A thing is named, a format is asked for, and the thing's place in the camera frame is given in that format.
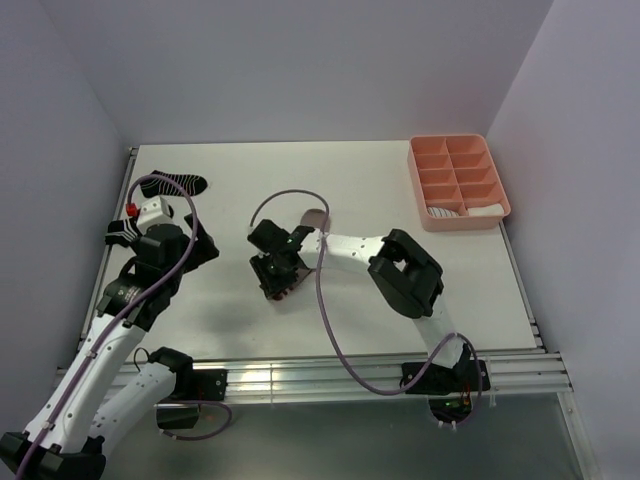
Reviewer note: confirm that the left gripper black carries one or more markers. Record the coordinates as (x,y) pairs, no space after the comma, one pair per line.
(202,252)

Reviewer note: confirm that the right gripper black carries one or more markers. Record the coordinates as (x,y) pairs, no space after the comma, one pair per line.
(271,283)

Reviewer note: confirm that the taupe sock red cuff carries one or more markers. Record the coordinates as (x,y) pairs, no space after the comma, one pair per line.
(312,219)

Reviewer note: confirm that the white sock black toe heel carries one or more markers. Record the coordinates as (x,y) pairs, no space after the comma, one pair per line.
(439,212)

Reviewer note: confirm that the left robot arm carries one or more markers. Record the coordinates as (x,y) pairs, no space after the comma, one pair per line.
(79,427)

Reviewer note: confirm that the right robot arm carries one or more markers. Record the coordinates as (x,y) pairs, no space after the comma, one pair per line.
(407,277)

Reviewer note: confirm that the black sock white cuff stripes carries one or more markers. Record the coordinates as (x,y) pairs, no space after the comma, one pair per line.
(122,232)

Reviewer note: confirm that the black sock thin white stripes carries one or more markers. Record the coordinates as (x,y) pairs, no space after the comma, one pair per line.
(171,184)

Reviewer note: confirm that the pink divided organizer tray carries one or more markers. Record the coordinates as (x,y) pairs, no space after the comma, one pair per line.
(455,172)

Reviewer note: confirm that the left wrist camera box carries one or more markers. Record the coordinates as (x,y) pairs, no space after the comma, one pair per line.
(154,211)

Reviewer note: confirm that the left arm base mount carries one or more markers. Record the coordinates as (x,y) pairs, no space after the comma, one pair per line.
(200,384)

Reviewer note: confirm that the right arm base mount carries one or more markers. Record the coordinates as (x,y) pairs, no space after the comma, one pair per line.
(441,381)

